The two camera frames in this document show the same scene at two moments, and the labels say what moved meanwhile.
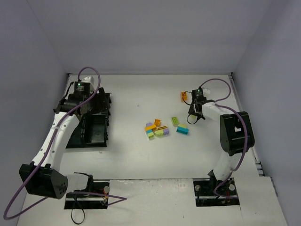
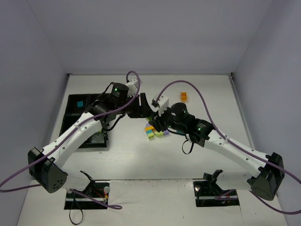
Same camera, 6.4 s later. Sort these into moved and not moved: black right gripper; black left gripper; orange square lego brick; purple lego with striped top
Moved: black right gripper; black left gripper
Not moved: purple lego with striped top; orange square lego brick
